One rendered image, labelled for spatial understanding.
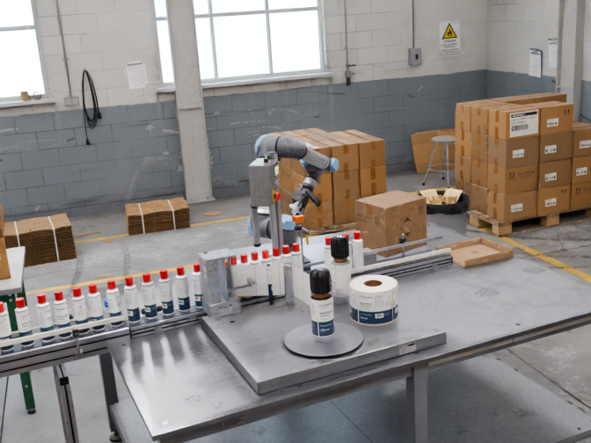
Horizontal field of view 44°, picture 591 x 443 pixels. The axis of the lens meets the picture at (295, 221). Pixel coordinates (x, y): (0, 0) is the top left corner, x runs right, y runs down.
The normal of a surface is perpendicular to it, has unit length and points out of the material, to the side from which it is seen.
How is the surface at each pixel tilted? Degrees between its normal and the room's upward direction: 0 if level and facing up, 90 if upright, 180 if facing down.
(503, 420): 1
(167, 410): 0
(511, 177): 88
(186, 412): 0
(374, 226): 90
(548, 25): 90
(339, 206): 88
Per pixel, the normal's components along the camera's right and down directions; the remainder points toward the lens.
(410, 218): 0.58, 0.19
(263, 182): -0.18, 0.29
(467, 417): -0.06, -0.96
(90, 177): 0.31, 0.25
